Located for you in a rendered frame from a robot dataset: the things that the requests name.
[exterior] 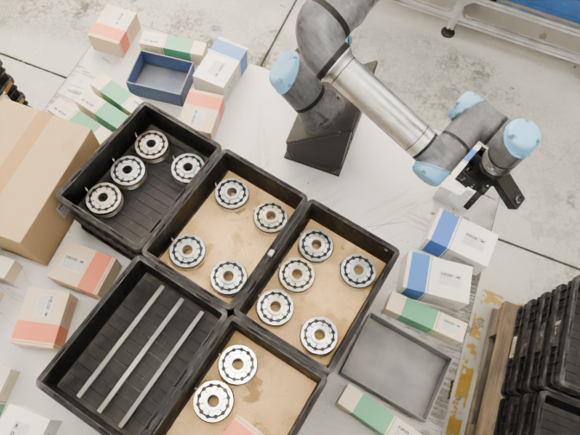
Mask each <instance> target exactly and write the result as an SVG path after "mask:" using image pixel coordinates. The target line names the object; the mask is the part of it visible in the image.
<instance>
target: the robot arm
mask: <svg viewBox="0 0 580 435"><path fill-rule="evenodd" d="M378 2H379V0H307V1H305V3H304V4H303V5H302V6H301V8H300V10H299V13H298V15H297V18H296V24H295V35H296V41H297V45H298V47H297V48H296V49H295V50H294V51H293V50H287V51H286V52H284V54H282V55H280V56H279V58H278V59H277V60H276V61H275V63H274V64H273V66H272V68H271V70H270V74H269V81H270V84H271V85H272V86H273V88H275V90H276V91H277V93H278V94H280V95H281V96H282V97H283V98H284V99H285V100H286V101H287V102H288V103H289V104H290V105H291V107H292V108H293V109H294V110H295V111H296V112H297V114H298V116H299V119H300V121H301V123H302V126H303V128H304V129H305V130H306V131H307V132H308V133H309V134H311V135H318V134H321V133H323V132H325V131H326V130H328V129H330V128H331V127H332V126H333V125H334V124H335V123H336V122H337V121H338V120H339V118H340V117H341V116H342V115H343V113H344V107H345V103H344V100H343V99H342V98H341V97H340V96H339V95H338V94H337V93H335V92H334V91H332V90H330V89H328V88H326V87H325V86H324V85H323V84H322V83H321V82H330V83H331V84H332V85H333V86H334V87H335V88H336V89H337V90H339V91H340V92H341V93H342V94H343V95H344V96H345V97H346V98H348V99H349V101H351V103H353V105H355V107H357V108H358V109H359V110H360V111H361V112H362V113H363V114H364V115H365V116H367V117H368V118H369V119H370V120H371V121H372V122H373V123H374V124H376V125H377V126H378V127H379V128H380V129H381V130H382V131H383V132H385V133H386V134H387V135H388V136H389V137H390V138H391V139H392V140H393V141H395V142H396V143H397V144H398V145H399V146H400V147H401V148H402V149H404V150H405V151H406V152H407V153H408V154H409V155H410V156H411V157H412V158H413V159H414V160H416V161H415V162H414V164H413V167H412V170H413V172H414V173H415V174H416V175H417V176H418V177H419V178H420V179H421V180H422V181H424V182H425V183H426V184H427V185H429V186H439V185H440V184H441V183H442V182H443V181H444V180H445V179H446V178H447V177H448V176H449V175H451V172H452V171H453V170H454V169H455V168H456V167H457V165H458V164H459V163H460V162H461V161H462V160H463V158H464V157H465V156H466V155H467V154H468V153H469V152H470V150H471V149H473V147H475V145H476V144H477V143H478V142H481V143H482V144H484V145H486V146H487V147H488V149H486V148H485V147H483V146H481V147H480V149H479V150H478V151H477V152H476V153H475V154H474V155H473V156H472V158H471V159H470V160H469V162H468V163H467V165H466V166H465V167H464V168H463V170H462V171H461V172H460V173H459V175H458V176H457V177H456V178H455V180H456V181H458V182H459V183H460V184H462V185H463V186H465V187H466V188H467V187H470V188H471V189H473V190H474V191H476V192H475V193H473V192H472V191H471V190H466V191H464V192H463V193H462V194H457V193H452V194H451V195H450V200H451V202H452V203H453V204H454V205H455V206H456V208H458V211H457V213H456V214H455V215H454V216H456V217H457V216H460V215H463V214H464V213H465V212H466V211H467V210H468V209H469V208H470V207H471V206H472V205H473V204H474V203H475V202H476V201H477V200H478V199H479V198H480V197H481V196H483V195H484V194H485V193H486V192H487V191H488V190H489V188H490V187H491V186H493V187H494V188H495V190H496V191H497V193H498V194H499V196H500V197H501V199H502V201H503V203H504V204H505V206H506V207H507V208H508V209H509V210H518V208H519V207H520V205H521V204H522V203H523V201H524V200H525V197H524V195H523V194H522V192H521V190H520V189H519V187H518V186H517V184H516V183H515V181H514V179H513V177H512V175H511V174H510V172H511V171H512V170H513V169H514V168H515V167H516V166H518V165H519V164H520V163H521V162H522V161H523V160H524V159H525V158H527V157H528V156H529V155H530V154H531V153H532V152H533V151H534V149H536V147H538V145H539V143H540V139H541V133H540V130H539V127H538V126H537V125H536V124H535V123H534V122H532V121H531V120H526V119H524V118H519V119H516V120H512V119H510V118H508V117H506V116H505V115H504V114H502V113H501V112H500V111H498V110H497V109H496V108H495V107H493V106H492V105H491V104H489V103H488V102H487V100H485V99H483V98H481V97H479V96H478V95H476V94H475V93H474V92H472V91H467V92H465V93H464V94H463V95H462V96H461V97H460V98H459V99H458V100H457V101H456V103H455V104H454V105H453V106H452V107H451V109H450V111H449V112H448V117H449V118H450V120H451V122H450V123H449V125H448V126H447V127H446V128H445V129H444V131H443V132H442V133H441V134H440V135H439V134H437V133H436V132H435V131H434V130H433V129H432V128H431V127H430V126H429V125H428V124H427V123H426V122H425V121H424V120H422V119H421V118H420V117H419V116H418V115H417V114H416V113H415V112H414V111H413V110H411V109H410V108H409V107H408V106H407V105H406V104H405V103H404V102H403V101H402V100H401V99H399V98H398V97H397V96H396V95H395V94H394V93H393V92H392V91H391V90H390V89H389V88H387V87H386V86H385V85H384V84H383V83H382V82H381V81H380V80H379V79H378V78H377V77H376V76H375V75H374V74H373V73H372V72H371V71H370V70H369V69H368V68H367V67H365V66H364V65H363V64H362V63H361V62H360V61H359V60H358V59H357V58H356V57H355V56H353V55H352V52H351V46H350V45H351V43H352V35H351V34H350V33H351V32H352V31H353V30H354V29H355V28H357V27H358V26H359V25H361V24H362V22H363V21H364V19H365V18H366V16H367V15H368V13H369V12H370V11H371V10H372V9H373V7H374V6H375V5H376V4H377V3H378ZM320 81H321V82H320ZM470 195H471V197H470V198H469V199H468V200H467V198H468V197H469V196H470Z"/></svg>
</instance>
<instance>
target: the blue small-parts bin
mask: <svg viewBox="0 0 580 435"><path fill-rule="evenodd" d="M194 73H195V69H194V64H193V62H191V61H187V60H181V59H176V58H173V57H169V56H166V55H161V54H155V53H151V52H147V51H143V50H140V53H139V54H138V56H137V58H136V61H135V63H134V65H133V67H132V69H131V71H130V73H129V76H128V78H127V79H126V84H127V86H128V89H129V92H131V93H132V94H134V95H135V96H138V97H142V98H149V99H153V100H156V101H160V102H163V103H167V104H174V105H178V106H181V107H183V105H184V103H185V101H186V97H187V95H188V92H189V91H190V89H191V86H192V82H193V77H192V76H193V74H194Z"/></svg>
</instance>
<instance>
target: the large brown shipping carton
mask: <svg viewBox="0 0 580 435"><path fill-rule="evenodd" d="M99 147H100V144H99V142H98V139H97V137H96V136H95V135H94V133H93V131H92V129H91V128H88V127H86V126H83V125H80V124H78V123H74V122H71V121H68V120H66V119H63V118H60V117H57V116H54V115H51V114H48V113H46V112H43V111H40V110H37V109H34V108H31V107H28V106H26V105H23V104H19V103H17V102H14V101H11V100H8V99H6V98H4V99H3V100H2V101H1V103H0V249H3V250H6V251H9V252H10V253H13V254H16V255H19V256H22V257H24V258H27V259H29V260H31V261H34V262H38V263H40V264H43V265H45V266H47V265H48V263H50V261H51V259H52V258H53V256H54V254H55V252H56V250H57V248H58V247H59V246H60V244H61V242H62V240H63V239H64V237H65V235H66V233H67V232H68V230H69V229H70V227H71V225H72V224H73V221H74V219H73V217H72V216H71V215H70V212H69V211H70V210H69V209H67V208H66V207H65V206H64V205H63V204H61V203H60V202H59V200H58V199H57V198H56V194H57V192H58V191H59V189H61V187H63V185H65V183H67V181H69V179H71V178H72V176H73V175H74V174H75V173H76V172H77V171H78V170H79V169H80V168H81V167H82V166H83V165H84V164H85V162H86V161H87V160H88V159H89V158H90V157H91V156H92V155H93V154H94V153H95V152H96V151H97V149H98V148H99Z"/></svg>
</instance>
